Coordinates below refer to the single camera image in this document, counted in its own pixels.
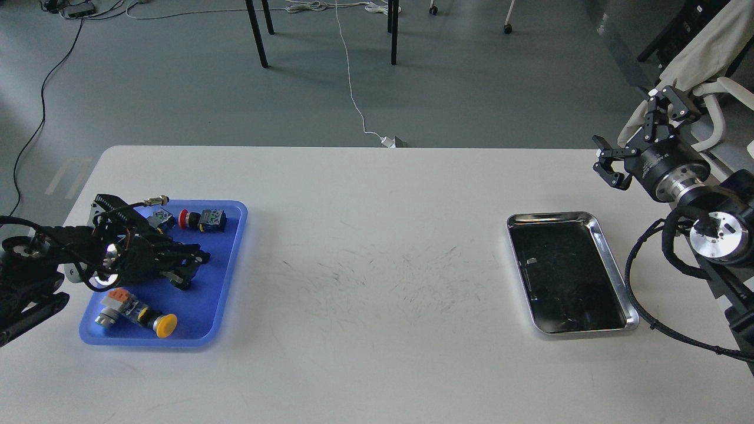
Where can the silver orange push button switch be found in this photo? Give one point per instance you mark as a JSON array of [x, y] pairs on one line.
[[117, 303]]

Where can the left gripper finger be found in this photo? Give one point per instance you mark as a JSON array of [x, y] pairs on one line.
[[179, 273], [179, 254]]

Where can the blue plastic tray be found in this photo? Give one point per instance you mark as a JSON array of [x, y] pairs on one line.
[[200, 309]]

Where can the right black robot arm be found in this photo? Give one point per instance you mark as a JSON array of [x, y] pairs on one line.
[[708, 233]]

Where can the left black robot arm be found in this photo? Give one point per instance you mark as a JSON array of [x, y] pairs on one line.
[[34, 267]]

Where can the white chair frame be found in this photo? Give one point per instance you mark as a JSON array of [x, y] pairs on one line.
[[723, 157]]

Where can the green push button switch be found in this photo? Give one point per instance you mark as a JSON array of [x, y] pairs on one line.
[[160, 219]]

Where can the red push button switch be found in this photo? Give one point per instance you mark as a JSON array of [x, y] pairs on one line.
[[207, 221]]

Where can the yellow push button switch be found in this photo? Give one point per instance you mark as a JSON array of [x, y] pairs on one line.
[[162, 324]]

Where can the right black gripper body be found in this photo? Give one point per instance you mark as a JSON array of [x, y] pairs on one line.
[[659, 166]]

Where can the beige cloth on chair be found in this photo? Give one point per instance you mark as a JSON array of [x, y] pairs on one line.
[[707, 56]]

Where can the black table leg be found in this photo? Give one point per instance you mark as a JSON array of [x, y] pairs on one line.
[[393, 18], [254, 23]]

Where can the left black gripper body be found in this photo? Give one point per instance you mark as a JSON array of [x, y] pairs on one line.
[[122, 261]]

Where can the silver metal tray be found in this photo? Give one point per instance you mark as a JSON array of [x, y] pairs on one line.
[[571, 281]]

